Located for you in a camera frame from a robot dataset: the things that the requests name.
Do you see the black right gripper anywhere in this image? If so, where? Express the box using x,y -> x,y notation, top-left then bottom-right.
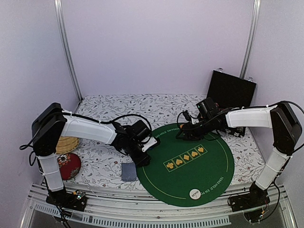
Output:
176,117 -> 214,142

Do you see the white dealer button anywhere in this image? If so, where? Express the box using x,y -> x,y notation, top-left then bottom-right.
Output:
189,189 -> 201,200

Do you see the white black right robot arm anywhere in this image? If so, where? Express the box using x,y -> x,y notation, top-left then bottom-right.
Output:
176,97 -> 302,211

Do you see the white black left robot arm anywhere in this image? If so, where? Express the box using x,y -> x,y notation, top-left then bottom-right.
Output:
19,103 -> 158,209

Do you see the blue playing card deck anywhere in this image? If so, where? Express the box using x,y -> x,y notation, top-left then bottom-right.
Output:
121,162 -> 137,182

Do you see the black poker chip case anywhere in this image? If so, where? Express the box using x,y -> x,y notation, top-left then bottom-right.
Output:
206,69 -> 257,138

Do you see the floral white table cloth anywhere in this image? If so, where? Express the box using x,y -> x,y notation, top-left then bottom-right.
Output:
64,95 -> 265,190

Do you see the round green poker mat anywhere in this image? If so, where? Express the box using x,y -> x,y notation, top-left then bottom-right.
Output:
137,123 -> 235,207

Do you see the red floral round cushion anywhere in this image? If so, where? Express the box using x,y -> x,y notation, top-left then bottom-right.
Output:
57,153 -> 81,181

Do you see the woven bamboo basket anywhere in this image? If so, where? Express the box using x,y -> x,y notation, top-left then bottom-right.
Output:
56,137 -> 79,154

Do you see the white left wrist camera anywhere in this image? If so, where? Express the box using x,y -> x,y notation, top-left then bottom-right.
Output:
142,137 -> 161,152

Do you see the right aluminium frame post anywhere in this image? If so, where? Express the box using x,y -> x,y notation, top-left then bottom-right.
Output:
239,0 -> 261,79

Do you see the aluminium frame post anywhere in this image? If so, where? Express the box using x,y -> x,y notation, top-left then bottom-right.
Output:
239,0 -> 261,79
54,0 -> 83,102

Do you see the left aluminium frame post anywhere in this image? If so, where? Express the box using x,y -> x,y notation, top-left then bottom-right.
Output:
54,0 -> 83,102

